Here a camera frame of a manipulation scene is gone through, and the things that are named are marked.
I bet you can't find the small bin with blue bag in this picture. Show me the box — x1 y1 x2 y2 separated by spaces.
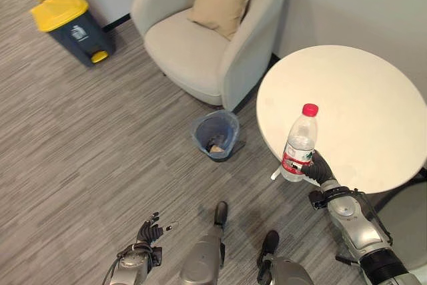
191 109 241 163

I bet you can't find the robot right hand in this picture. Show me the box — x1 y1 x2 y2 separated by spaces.
292 150 336 186

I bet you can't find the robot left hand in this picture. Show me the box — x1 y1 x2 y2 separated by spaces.
137 212 165 244

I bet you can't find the robot silver leg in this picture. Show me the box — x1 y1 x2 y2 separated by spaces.
256 230 314 285
178 201 230 285

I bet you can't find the grey pedal bin yellow lid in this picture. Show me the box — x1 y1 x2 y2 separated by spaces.
30 0 113 67

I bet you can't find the clear plastic bottle red cap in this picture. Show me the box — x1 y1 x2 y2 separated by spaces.
280 103 320 183

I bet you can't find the cream upholstered armchair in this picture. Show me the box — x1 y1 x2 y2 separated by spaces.
130 0 291 113

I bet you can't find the robot left silver leg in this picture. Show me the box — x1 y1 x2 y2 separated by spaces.
178 201 230 285

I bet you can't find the robot right silver leg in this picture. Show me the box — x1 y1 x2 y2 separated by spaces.
256 230 314 285

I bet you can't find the round white tea table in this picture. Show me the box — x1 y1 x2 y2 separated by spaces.
256 45 427 195

